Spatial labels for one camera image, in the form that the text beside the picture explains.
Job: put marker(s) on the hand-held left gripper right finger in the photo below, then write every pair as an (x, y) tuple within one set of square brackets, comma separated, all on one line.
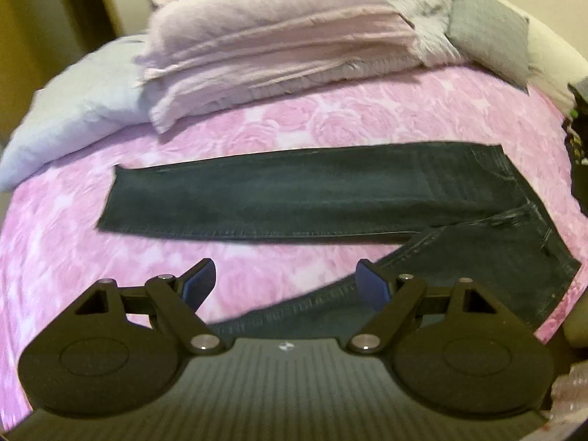
[(373, 285)]

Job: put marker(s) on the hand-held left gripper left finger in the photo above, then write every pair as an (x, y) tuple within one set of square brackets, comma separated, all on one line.
[(200, 285)]

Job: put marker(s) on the dark blue jeans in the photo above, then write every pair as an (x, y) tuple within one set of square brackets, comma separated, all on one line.
[(298, 202)]

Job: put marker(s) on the pink rose printed blanket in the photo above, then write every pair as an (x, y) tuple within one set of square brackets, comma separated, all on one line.
[(275, 115)]

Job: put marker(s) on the folded pink quilt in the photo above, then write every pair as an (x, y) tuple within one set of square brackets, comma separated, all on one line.
[(275, 32)]

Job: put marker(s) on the white striped duvet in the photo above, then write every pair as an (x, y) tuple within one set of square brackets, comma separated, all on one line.
[(427, 23)]

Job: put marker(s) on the grey checked pillow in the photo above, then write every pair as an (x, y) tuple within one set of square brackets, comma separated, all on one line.
[(487, 32)]

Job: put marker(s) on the white headboard cushion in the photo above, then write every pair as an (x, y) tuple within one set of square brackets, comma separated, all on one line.
[(546, 55)]

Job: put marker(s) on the brown wooden door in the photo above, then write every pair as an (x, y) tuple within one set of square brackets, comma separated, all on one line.
[(46, 18)]

